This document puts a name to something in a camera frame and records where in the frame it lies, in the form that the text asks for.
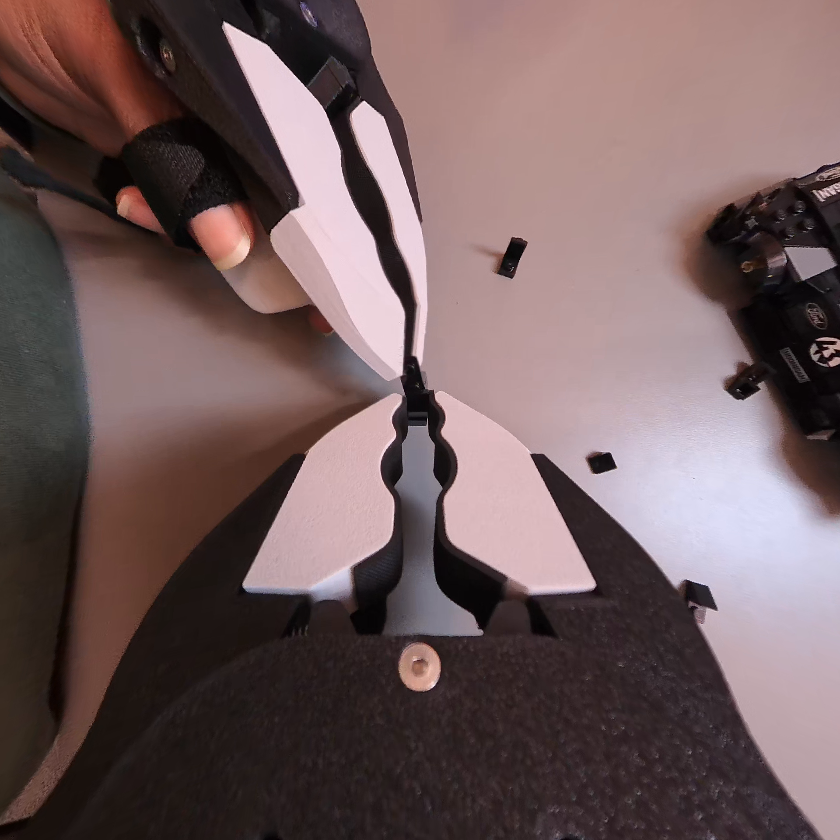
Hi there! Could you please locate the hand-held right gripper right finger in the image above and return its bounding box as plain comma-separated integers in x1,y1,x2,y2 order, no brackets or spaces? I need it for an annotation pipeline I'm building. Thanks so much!
434,392,598,631

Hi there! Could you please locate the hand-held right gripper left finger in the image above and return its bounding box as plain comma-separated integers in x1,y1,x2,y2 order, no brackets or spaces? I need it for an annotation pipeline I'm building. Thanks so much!
243,392,405,618

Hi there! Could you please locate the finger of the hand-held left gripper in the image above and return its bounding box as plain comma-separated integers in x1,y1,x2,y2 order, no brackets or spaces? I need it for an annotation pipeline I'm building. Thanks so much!
348,103,430,368
224,24,416,383

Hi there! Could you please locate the black lego car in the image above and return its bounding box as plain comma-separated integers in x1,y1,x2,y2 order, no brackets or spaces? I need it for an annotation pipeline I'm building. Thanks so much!
707,162,840,441

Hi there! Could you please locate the person's left hand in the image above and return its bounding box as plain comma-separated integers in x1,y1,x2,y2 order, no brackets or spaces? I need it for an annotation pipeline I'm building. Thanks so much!
0,0,257,273

